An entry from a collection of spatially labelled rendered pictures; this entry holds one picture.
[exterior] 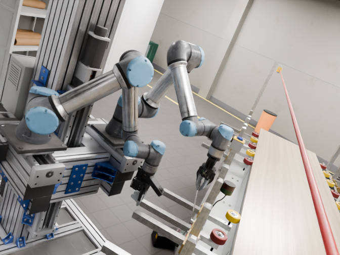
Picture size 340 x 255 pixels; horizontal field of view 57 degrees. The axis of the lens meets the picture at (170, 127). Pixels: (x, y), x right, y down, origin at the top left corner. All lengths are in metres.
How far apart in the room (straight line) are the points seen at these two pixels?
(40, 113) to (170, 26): 9.37
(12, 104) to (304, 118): 6.97
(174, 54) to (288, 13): 7.17
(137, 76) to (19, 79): 0.79
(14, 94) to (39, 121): 0.64
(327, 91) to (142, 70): 6.91
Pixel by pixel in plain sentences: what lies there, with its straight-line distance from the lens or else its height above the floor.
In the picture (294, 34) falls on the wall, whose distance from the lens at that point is 8.38.
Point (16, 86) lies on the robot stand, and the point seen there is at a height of 1.11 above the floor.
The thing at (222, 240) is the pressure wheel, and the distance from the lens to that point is 1.58.
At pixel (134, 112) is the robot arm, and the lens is 1.49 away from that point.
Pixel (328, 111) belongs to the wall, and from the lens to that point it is 7.92.
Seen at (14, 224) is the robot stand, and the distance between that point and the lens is 2.11.
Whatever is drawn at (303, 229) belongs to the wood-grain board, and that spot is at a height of 0.90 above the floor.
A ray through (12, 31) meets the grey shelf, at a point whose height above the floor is 1.06.
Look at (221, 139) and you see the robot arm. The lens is 1.49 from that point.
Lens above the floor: 1.74
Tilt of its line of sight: 18 degrees down
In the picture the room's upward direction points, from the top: 22 degrees clockwise
